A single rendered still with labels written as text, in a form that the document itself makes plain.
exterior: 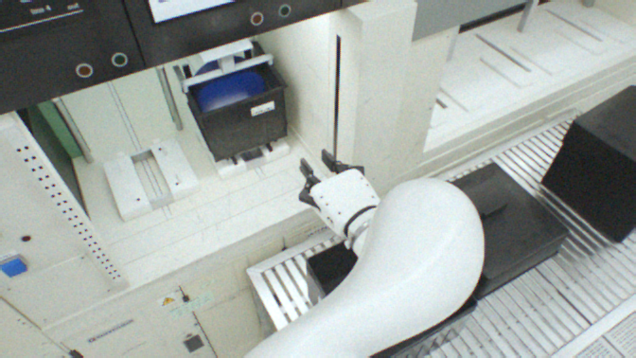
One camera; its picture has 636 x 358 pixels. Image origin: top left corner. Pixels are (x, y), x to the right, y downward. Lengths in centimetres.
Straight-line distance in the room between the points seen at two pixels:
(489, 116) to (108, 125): 120
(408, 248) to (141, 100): 137
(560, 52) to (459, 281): 165
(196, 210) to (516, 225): 83
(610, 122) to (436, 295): 116
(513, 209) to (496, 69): 61
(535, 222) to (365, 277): 102
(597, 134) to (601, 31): 82
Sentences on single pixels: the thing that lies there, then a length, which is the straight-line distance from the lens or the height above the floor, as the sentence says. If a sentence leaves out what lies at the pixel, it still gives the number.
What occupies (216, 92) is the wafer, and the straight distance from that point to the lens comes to 120.
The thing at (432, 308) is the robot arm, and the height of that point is 154.
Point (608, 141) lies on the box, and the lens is 135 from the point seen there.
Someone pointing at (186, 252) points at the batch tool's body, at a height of 87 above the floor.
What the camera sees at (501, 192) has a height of 86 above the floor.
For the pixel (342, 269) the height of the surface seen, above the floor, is 80.
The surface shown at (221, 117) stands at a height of 109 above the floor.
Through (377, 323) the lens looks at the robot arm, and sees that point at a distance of 28.
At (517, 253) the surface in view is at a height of 86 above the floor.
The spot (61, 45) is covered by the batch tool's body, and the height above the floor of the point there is 147.
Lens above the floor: 181
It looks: 50 degrees down
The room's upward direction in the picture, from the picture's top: straight up
